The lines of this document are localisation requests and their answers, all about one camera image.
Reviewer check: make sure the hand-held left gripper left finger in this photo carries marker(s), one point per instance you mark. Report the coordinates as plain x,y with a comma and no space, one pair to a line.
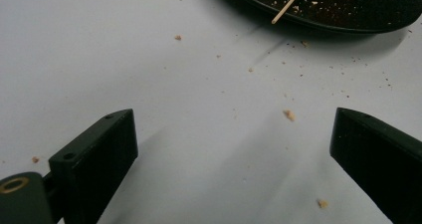
99,157

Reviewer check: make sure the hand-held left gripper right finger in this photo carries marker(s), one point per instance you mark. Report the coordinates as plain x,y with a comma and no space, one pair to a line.
378,157

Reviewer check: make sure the black textured plate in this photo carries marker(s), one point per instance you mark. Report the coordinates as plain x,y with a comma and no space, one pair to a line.
365,15

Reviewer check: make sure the thin wooden skewer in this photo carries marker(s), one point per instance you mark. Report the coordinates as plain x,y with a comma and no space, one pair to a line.
288,4

